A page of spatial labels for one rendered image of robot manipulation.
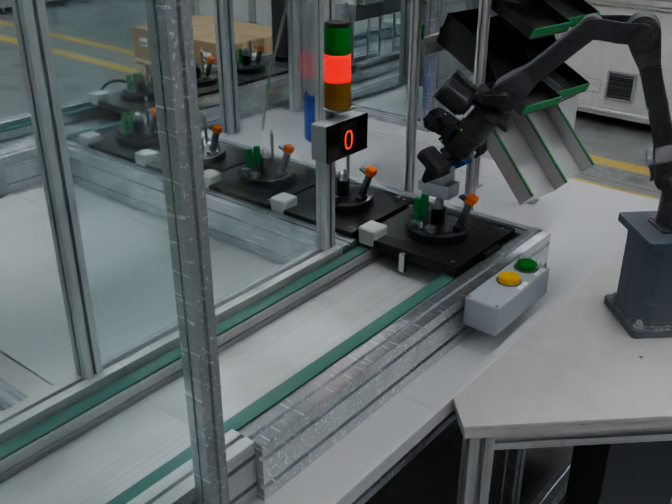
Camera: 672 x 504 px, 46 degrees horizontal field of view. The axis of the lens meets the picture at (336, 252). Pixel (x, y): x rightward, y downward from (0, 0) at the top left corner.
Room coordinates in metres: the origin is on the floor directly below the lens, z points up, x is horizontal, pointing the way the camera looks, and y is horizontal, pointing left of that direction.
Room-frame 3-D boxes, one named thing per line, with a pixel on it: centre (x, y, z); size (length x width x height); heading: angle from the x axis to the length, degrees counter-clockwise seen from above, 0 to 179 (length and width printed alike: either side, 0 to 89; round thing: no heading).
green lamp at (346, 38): (1.45, 0.00, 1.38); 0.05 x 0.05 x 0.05
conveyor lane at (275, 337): (1.30, -0.01, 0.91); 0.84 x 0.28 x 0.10; 141
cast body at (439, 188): (1.53, -0.21, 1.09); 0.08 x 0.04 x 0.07; 51
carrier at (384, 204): (1.68, -0.02, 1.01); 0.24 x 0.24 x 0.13; 51
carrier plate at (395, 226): (1.52, -0.21, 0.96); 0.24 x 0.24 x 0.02; 51
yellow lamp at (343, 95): (1.45, 0.00, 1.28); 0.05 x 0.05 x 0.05
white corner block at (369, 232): (1.51, -0.08, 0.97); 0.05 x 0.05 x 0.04; 51
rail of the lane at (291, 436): (1.21, -0.16, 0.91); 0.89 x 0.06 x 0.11; 141
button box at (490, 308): (1.32, -0.33, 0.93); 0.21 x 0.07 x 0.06; 141
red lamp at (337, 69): (1.45, 0.00, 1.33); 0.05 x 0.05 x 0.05
